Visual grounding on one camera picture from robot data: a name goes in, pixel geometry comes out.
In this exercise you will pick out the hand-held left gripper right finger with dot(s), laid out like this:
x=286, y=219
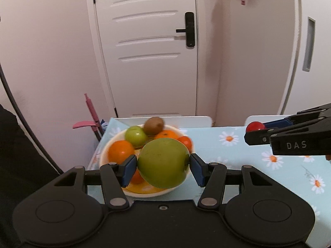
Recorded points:
x=197, y=171

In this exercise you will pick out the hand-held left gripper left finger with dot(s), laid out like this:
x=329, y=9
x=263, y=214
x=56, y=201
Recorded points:
x=129, y=171

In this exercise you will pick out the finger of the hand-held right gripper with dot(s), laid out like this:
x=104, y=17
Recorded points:
x=276, y=124
x=258, y=138

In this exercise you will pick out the red cherry tomato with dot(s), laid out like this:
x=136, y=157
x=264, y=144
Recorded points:
x=254, y=126

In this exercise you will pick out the large orange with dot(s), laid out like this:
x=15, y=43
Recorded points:
x=119, y=151

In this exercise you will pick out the orange-red tomato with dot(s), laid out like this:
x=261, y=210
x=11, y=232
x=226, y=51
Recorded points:
x=186, y=142

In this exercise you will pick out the large green apple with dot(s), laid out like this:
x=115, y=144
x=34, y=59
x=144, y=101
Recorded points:
x=163, y=162

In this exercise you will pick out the cream bowl with yellow inside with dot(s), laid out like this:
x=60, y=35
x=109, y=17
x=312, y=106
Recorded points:
x=110, y=140

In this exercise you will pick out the brown kiwi with green sticker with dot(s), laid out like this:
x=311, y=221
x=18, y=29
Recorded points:
x=153, y=125

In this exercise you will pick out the white chair back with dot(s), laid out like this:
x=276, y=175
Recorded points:
x=269, y=118

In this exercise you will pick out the small green apple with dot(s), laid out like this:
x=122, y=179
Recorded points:
x=135, y=136

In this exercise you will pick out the white sliding door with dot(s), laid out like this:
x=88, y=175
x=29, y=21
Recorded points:
x=320, y=87

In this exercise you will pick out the pink folding chair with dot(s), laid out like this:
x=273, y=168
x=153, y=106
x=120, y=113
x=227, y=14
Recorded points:
x=91, y=111

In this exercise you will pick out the white panelled door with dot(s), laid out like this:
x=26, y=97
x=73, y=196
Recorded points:
x=150, y=82

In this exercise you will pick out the person's dark clothing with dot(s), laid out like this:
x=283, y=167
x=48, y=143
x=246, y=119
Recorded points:
x=18, y=173

